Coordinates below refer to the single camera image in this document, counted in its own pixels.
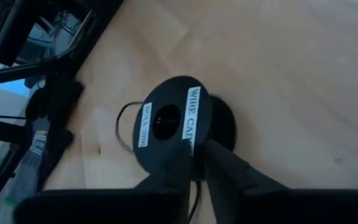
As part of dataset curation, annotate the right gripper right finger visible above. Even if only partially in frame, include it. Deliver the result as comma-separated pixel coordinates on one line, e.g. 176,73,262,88
201,138,289,196

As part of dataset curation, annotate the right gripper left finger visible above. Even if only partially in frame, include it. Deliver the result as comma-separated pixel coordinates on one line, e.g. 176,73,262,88
135,139,196,190

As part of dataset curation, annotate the black work glove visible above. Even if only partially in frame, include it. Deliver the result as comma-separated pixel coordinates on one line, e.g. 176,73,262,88
25,80,85,190

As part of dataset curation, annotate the thin black wire cord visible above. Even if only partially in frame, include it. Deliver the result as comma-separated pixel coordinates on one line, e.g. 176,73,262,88
115,101,202,224

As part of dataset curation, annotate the grey work glove with label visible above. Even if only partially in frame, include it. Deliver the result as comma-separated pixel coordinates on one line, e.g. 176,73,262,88
4,119,54,208

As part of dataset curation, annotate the black labelled wire spool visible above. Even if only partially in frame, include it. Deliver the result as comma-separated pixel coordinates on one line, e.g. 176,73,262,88
132,75,237,182

